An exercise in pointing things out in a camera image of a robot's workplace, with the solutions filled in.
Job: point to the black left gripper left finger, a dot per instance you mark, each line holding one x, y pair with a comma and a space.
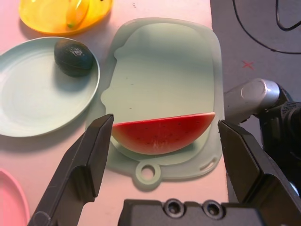
77, 169

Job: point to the red watermelon slice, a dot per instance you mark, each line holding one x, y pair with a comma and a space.
162, 136

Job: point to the yellow toy banana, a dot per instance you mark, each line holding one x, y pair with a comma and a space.
76, 14

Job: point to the yellow plastic plate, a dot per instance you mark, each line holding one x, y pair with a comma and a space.
42, 16

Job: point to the dark green toy avocado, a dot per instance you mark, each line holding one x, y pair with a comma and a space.
73, 58

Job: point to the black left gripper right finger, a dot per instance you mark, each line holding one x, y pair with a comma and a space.
247, 164

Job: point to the mint green plastic plate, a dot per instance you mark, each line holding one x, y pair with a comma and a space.
35, 99

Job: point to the green silicone cutting board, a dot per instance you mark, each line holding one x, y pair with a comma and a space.
164, 82

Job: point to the pink plastic plate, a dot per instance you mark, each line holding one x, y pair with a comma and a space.
11, 200

